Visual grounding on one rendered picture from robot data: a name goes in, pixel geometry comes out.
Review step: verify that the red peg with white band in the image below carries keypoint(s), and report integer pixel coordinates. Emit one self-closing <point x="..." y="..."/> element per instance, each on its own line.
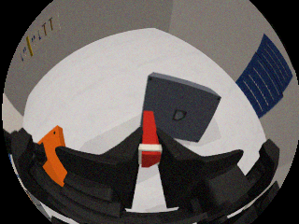
<point x="149" y="152"/>

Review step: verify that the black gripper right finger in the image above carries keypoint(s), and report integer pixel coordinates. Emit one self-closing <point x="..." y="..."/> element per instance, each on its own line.
<point x="181" y="168"/>

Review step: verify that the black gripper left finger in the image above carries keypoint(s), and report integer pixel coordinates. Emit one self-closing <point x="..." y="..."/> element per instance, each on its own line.
<point x="117" y="168"/>

